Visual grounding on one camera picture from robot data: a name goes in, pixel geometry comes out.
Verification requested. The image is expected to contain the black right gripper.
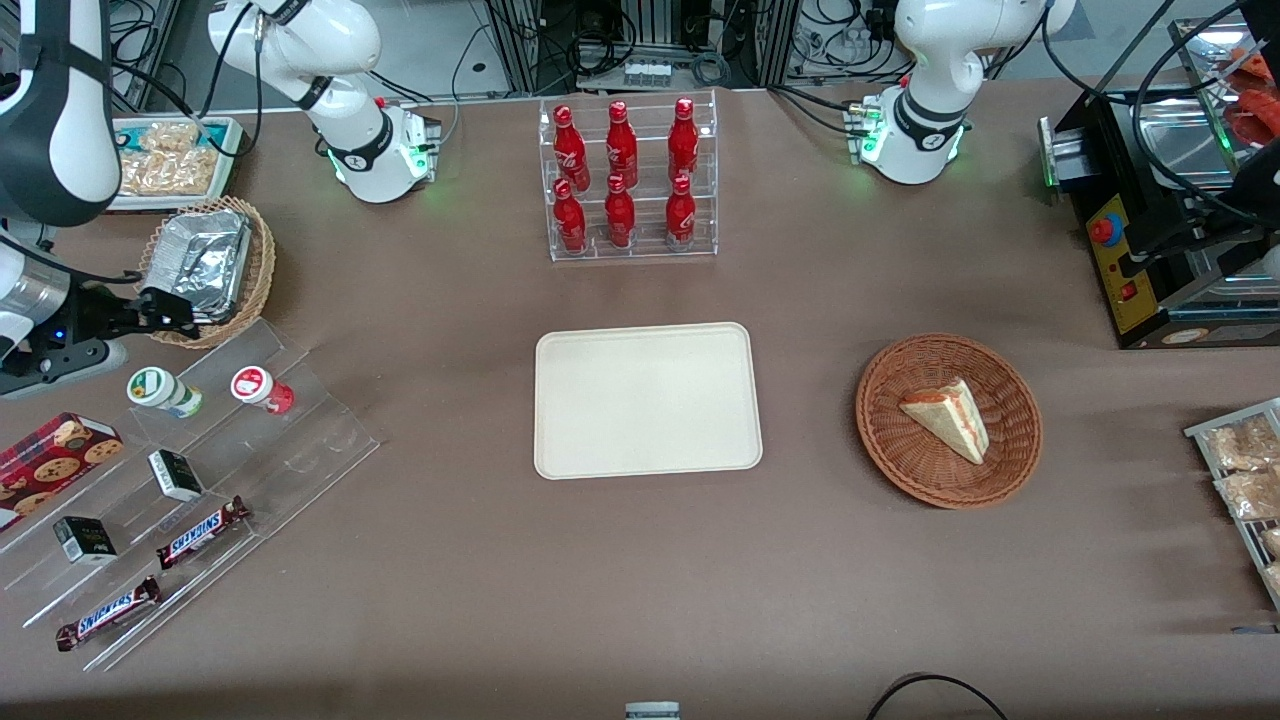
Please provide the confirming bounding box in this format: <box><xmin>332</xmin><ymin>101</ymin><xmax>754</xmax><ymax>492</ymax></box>
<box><xmin>66</xmin><ymin>285</ymin><xmax>201</xmax><ymax>351</ymax></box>

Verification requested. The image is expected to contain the green lid yogurt cup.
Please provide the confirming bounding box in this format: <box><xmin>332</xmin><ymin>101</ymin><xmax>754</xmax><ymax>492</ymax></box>
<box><xmin>127</xmin><ymin>367</ymin><xmax>203</xmax><ymax>419</ymax></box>

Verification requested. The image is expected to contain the white snack tray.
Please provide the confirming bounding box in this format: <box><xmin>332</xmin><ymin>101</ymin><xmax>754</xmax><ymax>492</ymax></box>
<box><xmin>108</xmin><ymin>116</ymin><xmax>246</xmax><ymax>213</ymax></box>

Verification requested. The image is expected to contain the cream plastic tray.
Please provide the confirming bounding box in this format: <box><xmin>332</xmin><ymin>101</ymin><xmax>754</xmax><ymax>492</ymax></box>
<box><xmin>534</xmin><ymin>322</ymin><xmax>763</xmax><ymax>481</ymax></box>

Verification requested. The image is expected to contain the tray of packaged snacks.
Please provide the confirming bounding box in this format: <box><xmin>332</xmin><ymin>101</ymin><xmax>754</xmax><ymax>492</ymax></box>
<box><xmin>1184</xmin><ymin>398</ymin><xmax>1280</xmax><ymax>613</ymax></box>

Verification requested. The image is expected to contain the aluminium foil container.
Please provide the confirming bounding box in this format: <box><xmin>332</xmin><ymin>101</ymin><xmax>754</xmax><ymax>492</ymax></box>
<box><xmin>140</xmin><ymin>210</ymin><xmax>253</xmax><ymax>326</ymax></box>

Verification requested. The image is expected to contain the light wicker basket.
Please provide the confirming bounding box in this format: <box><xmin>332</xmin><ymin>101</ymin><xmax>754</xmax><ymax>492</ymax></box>
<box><xmin>137</xmin><ymin>195</ymin><xmax>277</xmax><ymax>350</ymax></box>

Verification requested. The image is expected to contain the red lid yogurt cup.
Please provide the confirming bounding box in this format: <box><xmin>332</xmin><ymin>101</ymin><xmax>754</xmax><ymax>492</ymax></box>
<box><xmin>231</xmin><ymin>366</ymin><xmax>295</xmax><ymax>415</ymax></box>

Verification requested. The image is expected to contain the clear cracker bag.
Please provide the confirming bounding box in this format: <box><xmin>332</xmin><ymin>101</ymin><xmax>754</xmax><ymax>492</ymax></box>
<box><xmin>118</xmin><ymin>148</ymin><xmax>217</xmax><ymax>196</ymax></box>
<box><xmin>140</xmin><ymin>122</ymin><xmax>201</xmax><ymax>153</ymax></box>

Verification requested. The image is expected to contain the small black box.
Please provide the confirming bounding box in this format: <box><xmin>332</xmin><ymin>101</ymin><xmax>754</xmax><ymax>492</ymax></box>
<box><xmin>148</xmin><ymin>449</ymin><xmax>205</xmax><ymax>503</ymax></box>
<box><xmin>53</xmin><ymin>516</ymin><xmax>118</xmax><ymax>566</ymax></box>

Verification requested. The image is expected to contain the clear acrylic stepped stand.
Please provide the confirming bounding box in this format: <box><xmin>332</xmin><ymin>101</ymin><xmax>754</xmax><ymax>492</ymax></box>
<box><xmin>0</xmin><ymin>318</ymin><xmax>381</xmax><ymax>673</ymax></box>

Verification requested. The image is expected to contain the red cookie box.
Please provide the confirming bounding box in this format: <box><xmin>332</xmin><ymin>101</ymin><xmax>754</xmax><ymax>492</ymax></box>
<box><xmin>0</xmin><ymin>412</ymin><xmax>125</xmax><ymax>521</ymax></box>

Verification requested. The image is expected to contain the brown snickers bar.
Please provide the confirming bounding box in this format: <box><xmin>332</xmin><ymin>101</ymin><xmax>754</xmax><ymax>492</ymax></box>
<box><xmin>55</xmin><ymin>576</ymin><xmax>162</xmax><ymax>653</ymax></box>
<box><xmin>156</xmin><ymin>496</ymin><xmax>252</xmax><ymax>571</ymax></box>

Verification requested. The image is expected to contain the red cola bottle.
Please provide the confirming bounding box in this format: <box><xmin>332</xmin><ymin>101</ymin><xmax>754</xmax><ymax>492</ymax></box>
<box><xmin>667</xmin><ymin>97</ymin><xmax>700</xmax><ymax>184</ymax></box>
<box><xmin>605</xmin><ymin>100</ymin><xmax>639</xmax><ymax>189</ymax></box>
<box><xmin>665</xmin><ymin>175</ymin><xmax>697</xmax><ymax>251</ymax></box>
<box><xmin>553</xmin><ymin>178</ymin><xmax>588</xmax><ymax>254</ymax></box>
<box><xmin>553</xmin><ymin>104</ymin><xmax>591</xmax><ymax>191</ymax></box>
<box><xmin>604</xmin><ymin>174</ymin><xmax>637</xmax><ymax>249</ymax></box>

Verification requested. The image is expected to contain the clear acrylic bottle rack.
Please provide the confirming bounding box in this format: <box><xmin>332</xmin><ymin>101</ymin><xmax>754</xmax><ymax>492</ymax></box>
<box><xmin>538</xmin><ymin>88</ymin><xmax>719</xmax><ymax>263</ymax></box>

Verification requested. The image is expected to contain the round brown wicker basket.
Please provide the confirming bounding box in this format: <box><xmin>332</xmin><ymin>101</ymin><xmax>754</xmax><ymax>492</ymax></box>
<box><xmin>855</xmin><ymin>333</ymin><xmax>1044</xmax><ymax>510</ymax></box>

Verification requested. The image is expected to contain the triangular sandwich wedge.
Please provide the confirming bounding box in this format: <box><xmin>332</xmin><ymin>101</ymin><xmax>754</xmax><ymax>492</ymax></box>
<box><xmin>898</xmin><ymin>377</ymin><xmax>991</xmax><ymax>466</ymax></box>

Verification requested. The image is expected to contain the black machine with red button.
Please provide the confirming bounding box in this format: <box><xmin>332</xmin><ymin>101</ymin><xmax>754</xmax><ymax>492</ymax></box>
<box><xmin>1038</xmin><ymin>0</ymin><xmax>1280</xmax><ymax>351</ymax></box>

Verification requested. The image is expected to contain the clear snack bag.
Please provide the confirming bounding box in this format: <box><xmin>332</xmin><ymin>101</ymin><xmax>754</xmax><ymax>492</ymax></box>
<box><xmin>1215</xmin><ymin>470</ymin><xmax>1280</xmax><ymax>521</ymax></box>
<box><xmin>1203</xmin><ymin>415</ymin><xmax>1280</xmax><ymax>473</ymax></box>

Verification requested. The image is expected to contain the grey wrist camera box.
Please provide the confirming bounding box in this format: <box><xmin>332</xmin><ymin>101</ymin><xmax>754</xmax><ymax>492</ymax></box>
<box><xmin>0</xmin><ymin>339</ymin><xmax>129</xmax><ymax>398</ymax></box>

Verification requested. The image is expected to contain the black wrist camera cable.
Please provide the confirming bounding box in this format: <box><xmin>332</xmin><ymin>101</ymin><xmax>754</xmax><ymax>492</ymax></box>
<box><xmin>0</xmin><ymin>232</ymin><xmax>143</xmax><ymax>289</ymax></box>

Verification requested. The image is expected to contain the aluminium frame bar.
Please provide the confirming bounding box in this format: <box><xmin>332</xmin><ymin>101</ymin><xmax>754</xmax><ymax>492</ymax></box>
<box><xmin>108</xmin><ymin>0</ymin><xmax>183</xmax><ymax>113</ymax></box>

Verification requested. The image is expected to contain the black looped cable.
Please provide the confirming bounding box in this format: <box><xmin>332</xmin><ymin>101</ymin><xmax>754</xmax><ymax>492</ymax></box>
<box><xmin>865</xmin><ymin>674</ymin><xmax>1011</xmax><ymax>720</ymax></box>

